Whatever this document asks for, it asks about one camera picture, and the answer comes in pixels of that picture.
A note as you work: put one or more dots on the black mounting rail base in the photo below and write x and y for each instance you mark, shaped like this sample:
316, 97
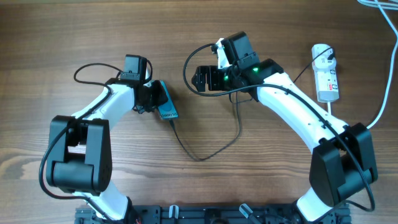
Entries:
272, 213

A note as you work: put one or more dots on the white power strip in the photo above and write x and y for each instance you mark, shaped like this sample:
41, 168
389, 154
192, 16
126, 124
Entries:
326, 85

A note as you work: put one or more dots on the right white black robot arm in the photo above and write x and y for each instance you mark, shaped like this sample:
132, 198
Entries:
343, 162

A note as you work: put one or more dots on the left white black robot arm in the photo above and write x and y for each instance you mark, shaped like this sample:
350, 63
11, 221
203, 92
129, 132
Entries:
78, 162

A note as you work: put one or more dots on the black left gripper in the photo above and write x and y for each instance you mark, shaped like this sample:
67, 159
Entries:
160, 98

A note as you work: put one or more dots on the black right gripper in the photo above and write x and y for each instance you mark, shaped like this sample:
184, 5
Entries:
212, 72

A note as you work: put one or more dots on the blue Galaxy smartphone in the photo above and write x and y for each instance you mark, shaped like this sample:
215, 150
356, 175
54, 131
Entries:
163, 101

